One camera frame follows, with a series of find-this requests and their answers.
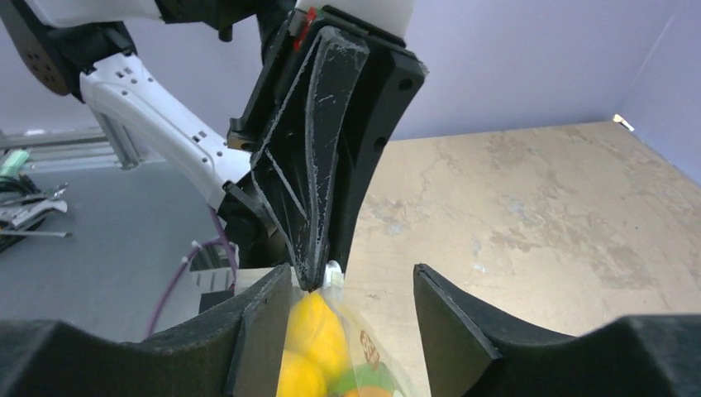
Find tools on side table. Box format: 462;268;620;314
1;149;72;252

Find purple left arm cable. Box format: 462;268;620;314
145;205;241;340

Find clear zip top bag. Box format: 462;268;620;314
276;261;417;396

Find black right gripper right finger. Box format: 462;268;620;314
413;264;700;396

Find orange fruit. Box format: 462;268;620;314
342;385;393;397

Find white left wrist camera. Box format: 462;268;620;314
295;0;416;38

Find yellow mango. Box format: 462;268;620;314
285;292;351;383

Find green ridged squash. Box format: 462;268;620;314
328;363;399;396

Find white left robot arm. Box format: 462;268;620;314
1;1;427;291

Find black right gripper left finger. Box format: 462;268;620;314
1;265;292;396

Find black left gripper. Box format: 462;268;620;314
155;0;425;291

